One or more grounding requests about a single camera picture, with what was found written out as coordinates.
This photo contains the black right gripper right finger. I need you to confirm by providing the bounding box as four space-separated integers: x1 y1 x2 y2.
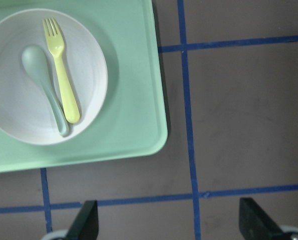
238 197 284 240

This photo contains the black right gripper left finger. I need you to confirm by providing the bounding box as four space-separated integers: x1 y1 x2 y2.
66 200 99 240

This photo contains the white round plate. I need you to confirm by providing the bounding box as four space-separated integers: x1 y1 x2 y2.
0 8 108 145

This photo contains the yellow plastic fork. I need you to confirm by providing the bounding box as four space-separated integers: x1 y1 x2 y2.
43 18 81 124

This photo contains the mint green tray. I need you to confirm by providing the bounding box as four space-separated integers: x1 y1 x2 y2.
0 0 168 173

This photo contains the pale green plastic spoon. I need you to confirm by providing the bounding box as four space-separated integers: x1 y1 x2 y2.
21 45 70 137

